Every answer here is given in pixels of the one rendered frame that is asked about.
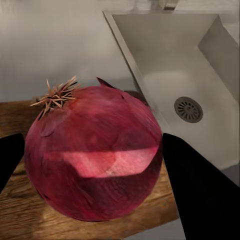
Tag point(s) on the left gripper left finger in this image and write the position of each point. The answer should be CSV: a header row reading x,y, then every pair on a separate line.
x,y
12,149

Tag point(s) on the drop in sink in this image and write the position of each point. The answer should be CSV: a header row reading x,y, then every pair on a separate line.
x,y
186,64

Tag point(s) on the cutting board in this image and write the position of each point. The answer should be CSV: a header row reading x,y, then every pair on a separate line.
x,y
24,215

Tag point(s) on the vidalia onion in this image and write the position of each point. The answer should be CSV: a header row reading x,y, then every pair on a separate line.
x,y
94,153

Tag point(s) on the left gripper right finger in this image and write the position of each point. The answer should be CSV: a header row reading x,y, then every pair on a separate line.
x,y
207,200

